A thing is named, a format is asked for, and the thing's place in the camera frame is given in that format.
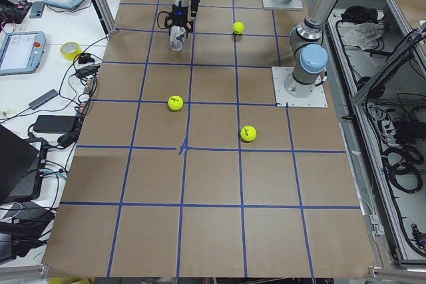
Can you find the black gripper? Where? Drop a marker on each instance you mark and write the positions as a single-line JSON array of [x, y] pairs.
[[178, 18]]

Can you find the white tennis ball can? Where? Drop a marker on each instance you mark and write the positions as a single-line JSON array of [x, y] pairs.
[[177, 38]]

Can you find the yellow tennis ball base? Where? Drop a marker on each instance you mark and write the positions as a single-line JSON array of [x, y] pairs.
[[238, 28]]

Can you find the yellow tennis ball centre left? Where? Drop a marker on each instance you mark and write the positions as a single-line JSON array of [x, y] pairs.
[[175, 103]]

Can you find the yellow tennis ball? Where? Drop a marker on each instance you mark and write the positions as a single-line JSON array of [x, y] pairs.
[[248, 133], [175, 103]]

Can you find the yellow tennis ball far left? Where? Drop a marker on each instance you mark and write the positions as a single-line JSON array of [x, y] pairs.
[[248, 133]]

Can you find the yellow tape roll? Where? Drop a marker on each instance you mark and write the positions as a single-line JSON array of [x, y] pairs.
[[70, 50]]

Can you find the grey usb hub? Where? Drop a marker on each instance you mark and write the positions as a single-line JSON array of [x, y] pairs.
[[44, 98]]

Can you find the teach pendant near left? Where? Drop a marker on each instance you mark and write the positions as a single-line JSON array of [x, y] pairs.
[[21, 52]]

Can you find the black power adapter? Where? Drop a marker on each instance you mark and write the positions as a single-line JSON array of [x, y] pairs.
[[54, 124]]

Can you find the white crumpled cloth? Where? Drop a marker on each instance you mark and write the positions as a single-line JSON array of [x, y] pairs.
[[365, 36]]

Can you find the black laptop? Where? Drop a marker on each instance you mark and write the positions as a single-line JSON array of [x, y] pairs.
[[22, 161]]

